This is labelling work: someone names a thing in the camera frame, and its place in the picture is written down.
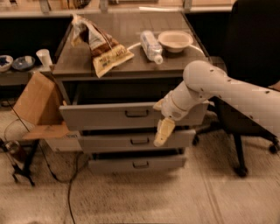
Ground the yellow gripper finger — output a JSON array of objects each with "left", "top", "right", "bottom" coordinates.
[
  {"left": 153, "top": 117, "right": 175, "bottom": 147},
  {"left": 153, "top": 99, "right": 164, "bottom": 111}
]

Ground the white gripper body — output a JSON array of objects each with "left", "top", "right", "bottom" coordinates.
[{"left": 160, "top": 91, "right": 186, "bottom": 121}]

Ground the grey top drawer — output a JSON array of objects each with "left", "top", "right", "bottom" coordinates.
[{"left": 59, "top": 102, "right": 163, "bottom": 130}]

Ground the grey drawer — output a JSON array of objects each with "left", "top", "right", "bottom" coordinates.
[
  {"left": 88, "top": 155, "right": 186, "bottom": 174},
  {"left": 78, "top": 128, "right": 195, "bottom": 153},
  {"left": 59, "top": 102, "right": 163, "bottom": 130}
]

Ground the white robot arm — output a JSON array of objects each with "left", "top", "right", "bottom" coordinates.
[{"left": 154, "top": 60, "right": 280, "bottom": 147}]

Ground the grey middle drawer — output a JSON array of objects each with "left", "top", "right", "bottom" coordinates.
[{"left": 78, "top": 128, "right": 195, "bottom": 153}]

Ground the grey bottom drawer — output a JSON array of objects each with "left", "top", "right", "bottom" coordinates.
[{"left": 88, "top": 155, "right": 186, "bottom": 174}]

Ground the grey drawer cabinet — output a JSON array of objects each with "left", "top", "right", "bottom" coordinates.
[{"left": 53, "top": 12, "right": 207, "bottom": 162}]

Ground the clear plastic water bottle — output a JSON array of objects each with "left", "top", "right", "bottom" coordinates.
[{"left": 140, "top": 31, "right": 163, "bottom": 65}]

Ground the beige paper bowl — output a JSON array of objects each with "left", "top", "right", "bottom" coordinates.
[{"left": 158, "top": 31, "right": 193, "bottom": 53}]

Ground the brown chip bag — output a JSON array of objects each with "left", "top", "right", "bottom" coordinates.
[{"left": 71, "top": 15, "right": 134, "bottom": 78}]

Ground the black office chair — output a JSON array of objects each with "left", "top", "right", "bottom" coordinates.
[{"left": 187, "top": 0, "right": 280, "bottom": 177}]

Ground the brown cardboard box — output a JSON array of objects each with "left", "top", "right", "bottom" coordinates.
[{"left": 13, "top": 72, "right": 69, "bottom": 140}]

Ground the white paper cup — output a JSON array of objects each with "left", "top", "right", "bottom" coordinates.
[{"left": 36, "top": 49, "right": 53, "bottom": 67}]

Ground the low grey shelf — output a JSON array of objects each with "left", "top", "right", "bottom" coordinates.
[{"left": 0, "top": 66, "right": 52, "bottom": 86}]

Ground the black metal stand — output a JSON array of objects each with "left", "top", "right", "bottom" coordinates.
[{"left": 0, "top": 139, "right": 39, "bottom": 186}]

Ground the white blue bowl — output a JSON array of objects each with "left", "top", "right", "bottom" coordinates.
[{"left": 0, "top": 55, "right": 13, "bottom": 73}]

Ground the black floor cable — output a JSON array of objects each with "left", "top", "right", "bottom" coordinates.
[{"left": 38, "top": 143, "right": 86, "bottom": 224}]

